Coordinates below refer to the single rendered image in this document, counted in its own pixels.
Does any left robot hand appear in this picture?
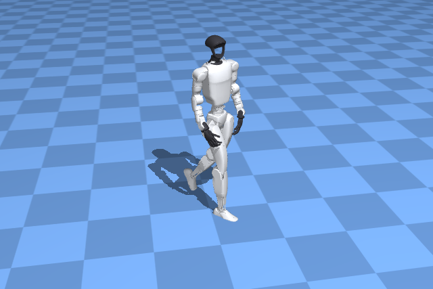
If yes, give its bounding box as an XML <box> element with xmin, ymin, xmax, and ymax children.
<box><xmin>232</xmin><ymin>110</ymin><xmax>244</xmax><ymax>135</ymax></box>

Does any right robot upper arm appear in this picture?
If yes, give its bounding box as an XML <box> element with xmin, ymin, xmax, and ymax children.
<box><xmin>192</xmin><ymin>67</ymin><xmax>208</xmax><ymax>105</ymax></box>

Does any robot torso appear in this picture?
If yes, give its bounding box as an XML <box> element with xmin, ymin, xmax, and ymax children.
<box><xmin>202</xmin><ymin>57</ymin><xmax>232</xmax><ymax>128</ymax></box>

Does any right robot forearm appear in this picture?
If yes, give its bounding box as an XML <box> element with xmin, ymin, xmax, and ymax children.
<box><xmin>191</xmin><ymin>96</ymin><xmax>206</xmax><ymax>131</ymax></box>

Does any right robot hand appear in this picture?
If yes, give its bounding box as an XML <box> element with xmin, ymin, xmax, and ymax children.
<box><xmin>201</xmin><ymin>122</ymin><xmax>222</xmax><ymax>147</ymax></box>

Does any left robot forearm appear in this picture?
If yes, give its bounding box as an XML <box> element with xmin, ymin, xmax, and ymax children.
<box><xmin>231</xmin><ymin>91</ymin><xmax>245</xmax><ymax>115</ymax></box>

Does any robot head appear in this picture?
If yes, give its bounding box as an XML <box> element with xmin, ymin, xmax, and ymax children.
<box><xmin>205</xmin><ymin>35</ymin><xmax>226</xmax><ymax>65</ymax></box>

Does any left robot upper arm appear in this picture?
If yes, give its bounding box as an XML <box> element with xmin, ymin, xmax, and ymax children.
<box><xmin>228</xmin><ymin>59</ymin><xmax>240</xmax><ymax>94</ymax></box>

